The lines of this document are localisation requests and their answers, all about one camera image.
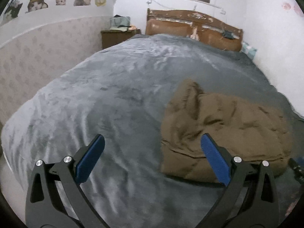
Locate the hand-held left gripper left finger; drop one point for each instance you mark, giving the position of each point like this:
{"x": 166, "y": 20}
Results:
{"x": 91, "y": 155}

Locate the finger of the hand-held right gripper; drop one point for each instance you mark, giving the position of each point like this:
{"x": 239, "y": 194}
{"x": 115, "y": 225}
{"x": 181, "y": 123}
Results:
{"x": 298, "y": 171}

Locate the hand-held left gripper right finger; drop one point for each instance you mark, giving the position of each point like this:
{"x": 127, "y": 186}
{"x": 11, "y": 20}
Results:
{"x": 215, "y": 158}

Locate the brown puffer jacket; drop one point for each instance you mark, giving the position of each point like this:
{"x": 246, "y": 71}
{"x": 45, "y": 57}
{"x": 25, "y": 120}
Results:
{"x": 225, "y": 123}

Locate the grey plush blanket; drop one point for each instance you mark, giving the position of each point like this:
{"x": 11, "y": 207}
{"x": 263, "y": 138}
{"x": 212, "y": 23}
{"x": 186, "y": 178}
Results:
{"x": 95, "y": 99}

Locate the white bed base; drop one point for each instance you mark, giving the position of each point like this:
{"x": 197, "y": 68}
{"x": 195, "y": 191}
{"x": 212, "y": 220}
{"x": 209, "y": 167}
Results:
{"x": 11, "y": 190}

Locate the checkered pillow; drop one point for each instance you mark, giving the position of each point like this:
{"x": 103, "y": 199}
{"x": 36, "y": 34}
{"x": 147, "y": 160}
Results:
{"x": 249, "y": 49}

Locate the wooden nightstand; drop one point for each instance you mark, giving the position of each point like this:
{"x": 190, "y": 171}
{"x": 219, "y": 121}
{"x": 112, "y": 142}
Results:
{"x": 114, "y": 39}

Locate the black device on headboard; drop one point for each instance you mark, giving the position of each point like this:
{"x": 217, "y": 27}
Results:
{"x": 228, "y": 35}

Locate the pale green paper bag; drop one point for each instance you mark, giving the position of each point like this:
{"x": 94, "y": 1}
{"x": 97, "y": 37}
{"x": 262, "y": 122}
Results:
{"x": 121, "y": 21}

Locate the wooden headboard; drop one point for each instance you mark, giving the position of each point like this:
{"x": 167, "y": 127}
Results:
{"x": 171, "y": 27}

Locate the pink flower wall sticker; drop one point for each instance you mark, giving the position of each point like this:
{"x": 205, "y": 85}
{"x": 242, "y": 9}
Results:
{"x": 286, "y": 6}
{"x": 298, "y": 10}

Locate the black white cat wall sticker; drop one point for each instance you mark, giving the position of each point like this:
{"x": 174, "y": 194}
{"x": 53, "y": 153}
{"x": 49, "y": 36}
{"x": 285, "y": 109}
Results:
{"x": 13, "y": 10}

